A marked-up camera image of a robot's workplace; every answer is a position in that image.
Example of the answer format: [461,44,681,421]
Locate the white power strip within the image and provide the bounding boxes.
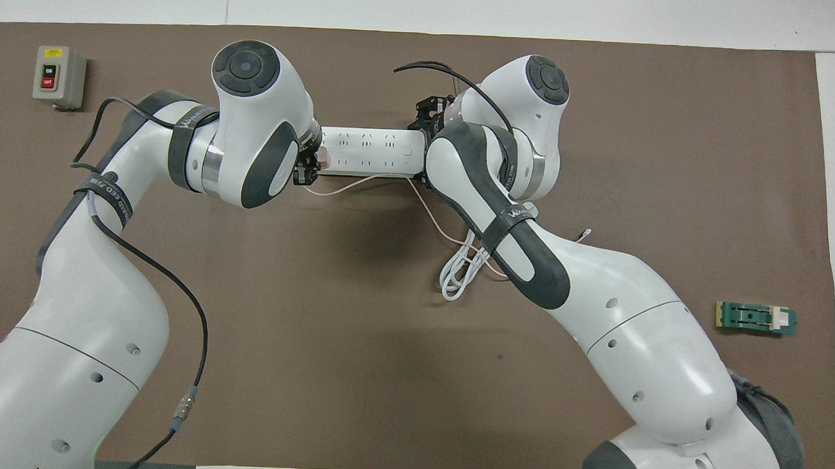
[315,125,431,181]

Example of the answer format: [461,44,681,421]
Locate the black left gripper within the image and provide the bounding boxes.
[292,141,327,189]

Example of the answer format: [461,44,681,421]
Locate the green knife switch yellow base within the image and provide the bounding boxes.
[715,300,800,339]

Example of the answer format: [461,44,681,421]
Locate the brown table mat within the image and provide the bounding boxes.
[0,17,835,469]

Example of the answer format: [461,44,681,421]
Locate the grey push-button switch box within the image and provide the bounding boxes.
[31,44,89,111]

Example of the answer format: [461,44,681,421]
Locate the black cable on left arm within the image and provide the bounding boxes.
[60,96,219,469]

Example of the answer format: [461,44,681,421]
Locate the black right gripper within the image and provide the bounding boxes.
[412,94,462,193]

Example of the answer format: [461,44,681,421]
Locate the pink charging cable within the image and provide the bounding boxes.
[299,169,595,283]

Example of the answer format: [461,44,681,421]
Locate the white power cord with plug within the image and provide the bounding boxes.
[438,227,510,305]

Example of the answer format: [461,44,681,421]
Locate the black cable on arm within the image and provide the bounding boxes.
[387,60,530,221]
[60,96,219,469]

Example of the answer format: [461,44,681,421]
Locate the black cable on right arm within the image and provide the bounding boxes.
[387,60,530,221]

